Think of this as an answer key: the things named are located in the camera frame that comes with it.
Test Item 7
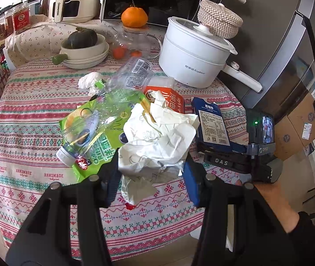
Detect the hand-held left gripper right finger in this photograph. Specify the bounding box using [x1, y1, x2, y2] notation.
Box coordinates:
[182, 159, 297, 266]

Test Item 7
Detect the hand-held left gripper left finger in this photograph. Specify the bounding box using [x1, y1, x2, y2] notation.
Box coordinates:
[5, 151, 123, 266]

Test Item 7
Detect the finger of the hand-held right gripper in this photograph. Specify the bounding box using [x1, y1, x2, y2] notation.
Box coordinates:
[197, 141, 248, 156]

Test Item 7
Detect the green snack bag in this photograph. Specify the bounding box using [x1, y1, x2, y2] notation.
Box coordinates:
[60, 78, 150, 184]

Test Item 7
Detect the blue carton box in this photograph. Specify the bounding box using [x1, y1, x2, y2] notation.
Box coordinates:
[191, 96, 232, 146]

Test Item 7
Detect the white paper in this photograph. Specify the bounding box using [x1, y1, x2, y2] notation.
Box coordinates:
[118, 90, 199, 206]

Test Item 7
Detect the clear plastic bottle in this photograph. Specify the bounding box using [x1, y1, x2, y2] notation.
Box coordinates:
[56, 87, 147, 167]

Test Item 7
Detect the orange carton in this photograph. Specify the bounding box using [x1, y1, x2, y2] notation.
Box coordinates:
[143, 76, 186, 115]

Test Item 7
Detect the white tissue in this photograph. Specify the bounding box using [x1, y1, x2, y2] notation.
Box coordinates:
[78, 71, 107, 96]

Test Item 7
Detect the clear barcode plastic package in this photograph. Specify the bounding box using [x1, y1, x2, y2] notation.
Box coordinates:
[106, 57, 154, 91]

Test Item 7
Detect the person's right forearm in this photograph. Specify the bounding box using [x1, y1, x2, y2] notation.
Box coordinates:
[281, 211, 315, 266]

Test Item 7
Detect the person's right hand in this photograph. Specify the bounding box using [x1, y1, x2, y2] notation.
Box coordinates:
[235, 179, 301, 238]

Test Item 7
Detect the cardboard box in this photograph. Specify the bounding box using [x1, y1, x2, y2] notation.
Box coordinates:
[273, 89, 315, 162]

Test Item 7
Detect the patterned tablecloth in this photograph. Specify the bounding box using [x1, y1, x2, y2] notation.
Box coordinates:
[0, 58, 254, 259]

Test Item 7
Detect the grey refrigerator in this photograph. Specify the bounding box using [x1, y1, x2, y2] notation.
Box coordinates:
[220, 0, 315, 123]

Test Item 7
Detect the white electric pot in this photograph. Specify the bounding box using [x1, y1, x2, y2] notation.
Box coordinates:
[158, 17, 263, 94]

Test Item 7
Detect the cream plate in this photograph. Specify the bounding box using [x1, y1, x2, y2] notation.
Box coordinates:
[63, 53, 110, 70]
[63, 47, 110, 62]

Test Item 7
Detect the woven lidded basket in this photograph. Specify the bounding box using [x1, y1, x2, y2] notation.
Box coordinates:
[197, 0, 243, 39]

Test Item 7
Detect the glass pot lid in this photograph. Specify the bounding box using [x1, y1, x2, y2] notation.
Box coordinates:
[168, 17, 239, 55]

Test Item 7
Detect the glass teapot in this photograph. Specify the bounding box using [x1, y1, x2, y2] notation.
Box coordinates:
[106, 25, 164, 60]

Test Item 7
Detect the green pumpkin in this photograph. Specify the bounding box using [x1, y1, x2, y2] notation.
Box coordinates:
[68, 27, 99, 50]

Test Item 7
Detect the white floral cloth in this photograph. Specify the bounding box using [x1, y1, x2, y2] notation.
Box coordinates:
[5, 13, 169, 70]

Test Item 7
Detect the large orange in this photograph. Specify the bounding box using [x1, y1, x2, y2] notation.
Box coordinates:
[121, 0, 149, 28]

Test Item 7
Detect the red label spice jar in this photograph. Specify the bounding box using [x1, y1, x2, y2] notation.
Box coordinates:
[13, 1, 31, 35]

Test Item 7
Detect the white blue paper carton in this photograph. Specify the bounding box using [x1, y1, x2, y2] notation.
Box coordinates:
[28, 0, 43, 16]

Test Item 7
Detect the glass spice jar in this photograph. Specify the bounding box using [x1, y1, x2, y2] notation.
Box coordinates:
[4, 7, 15, 37]
[0, 13, 7, 38]

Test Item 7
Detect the cream bowl with green handle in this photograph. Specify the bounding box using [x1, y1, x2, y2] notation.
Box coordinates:
[51, 33, 110, 65]

